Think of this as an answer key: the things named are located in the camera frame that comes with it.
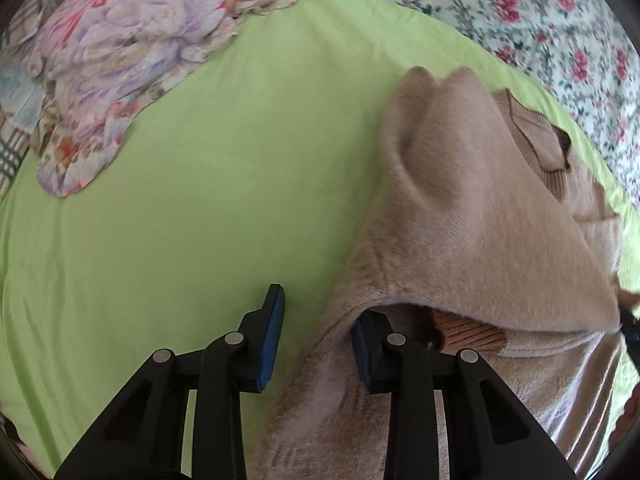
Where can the plaid patchwork cloth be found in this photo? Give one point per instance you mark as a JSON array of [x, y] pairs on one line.
[[17, 110]]

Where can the pastel floral crinkled blanket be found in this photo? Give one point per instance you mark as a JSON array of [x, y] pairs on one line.
[[130, 45]]

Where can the beige fuzzy sweater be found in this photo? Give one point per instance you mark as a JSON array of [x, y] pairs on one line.
[[465, 220]]

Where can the light green bed sheet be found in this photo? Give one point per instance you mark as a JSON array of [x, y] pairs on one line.
[[210, 200]]

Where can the white red floral bedsheet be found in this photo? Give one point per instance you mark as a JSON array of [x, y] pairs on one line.
[[530, 25]]

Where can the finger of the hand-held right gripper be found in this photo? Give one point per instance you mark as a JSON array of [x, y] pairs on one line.
[[631, 322]]

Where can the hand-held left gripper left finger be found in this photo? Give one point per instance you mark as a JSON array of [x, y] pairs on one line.
[[270, 330]]

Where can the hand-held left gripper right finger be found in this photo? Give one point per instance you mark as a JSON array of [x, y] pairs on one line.
[[361, 355]]

